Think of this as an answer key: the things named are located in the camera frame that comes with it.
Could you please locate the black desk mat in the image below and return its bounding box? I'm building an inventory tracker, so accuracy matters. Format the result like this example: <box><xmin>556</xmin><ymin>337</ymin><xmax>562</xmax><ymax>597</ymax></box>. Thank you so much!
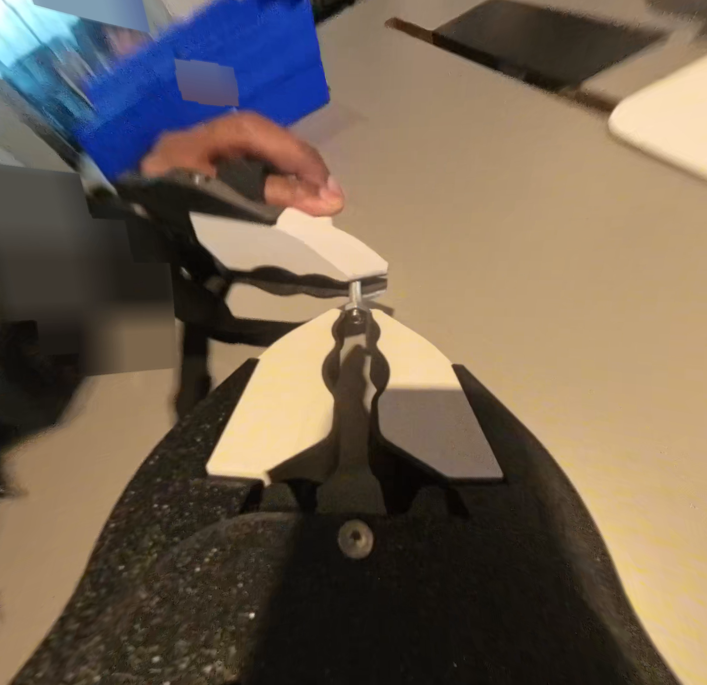
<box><xmin>433</xmin><ymin>0</ymin><xmax>670</xmax><ymax>93</ymax></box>

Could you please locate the white document stand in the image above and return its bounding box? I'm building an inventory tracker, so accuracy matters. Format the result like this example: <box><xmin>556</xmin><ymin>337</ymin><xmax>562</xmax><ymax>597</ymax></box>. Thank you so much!
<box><xmin>608</xmin><ymin>55</ymin><xmax>707</xmax><ymax>181</ymax></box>

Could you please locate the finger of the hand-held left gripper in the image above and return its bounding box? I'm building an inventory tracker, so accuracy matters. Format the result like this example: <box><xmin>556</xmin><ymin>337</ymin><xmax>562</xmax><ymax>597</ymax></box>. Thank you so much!
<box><xmin>188</xmin><ymin>206</ymin><xmax>390</xmax><ymax>300</ymax></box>
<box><xmin>207</xmin><ymin>315</ymin><xmax>310</xmax><ymax>348</ymax></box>

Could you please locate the person's left hand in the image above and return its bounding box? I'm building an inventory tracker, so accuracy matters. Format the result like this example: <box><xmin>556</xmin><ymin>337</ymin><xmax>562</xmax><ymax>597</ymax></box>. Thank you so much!
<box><xmin>141</xmin><ymin>110</ymin><xmax>347</xmax><ymax>218</ymax></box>

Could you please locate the blue plastic bin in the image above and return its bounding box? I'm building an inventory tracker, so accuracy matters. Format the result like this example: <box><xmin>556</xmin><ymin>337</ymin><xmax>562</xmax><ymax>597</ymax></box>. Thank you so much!
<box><xmin>77</xmin><ymin>0</ymin><xmax>331</xmax><ymax>182</ymax></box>

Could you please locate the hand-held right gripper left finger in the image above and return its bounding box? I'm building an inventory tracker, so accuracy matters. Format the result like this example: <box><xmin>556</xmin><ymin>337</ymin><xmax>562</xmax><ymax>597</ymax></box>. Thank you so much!
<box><xmin>205</xmin><ymin>308</ymin><xmax>346</xmax><ymax>485</ymax></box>

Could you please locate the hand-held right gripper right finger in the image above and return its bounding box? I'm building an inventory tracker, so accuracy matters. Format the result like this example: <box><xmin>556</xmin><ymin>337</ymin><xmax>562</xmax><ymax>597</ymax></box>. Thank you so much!
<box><xmin>367</xmin><ymin>308</ymin><xmax>504</xmax><ymax>482</ymax></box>

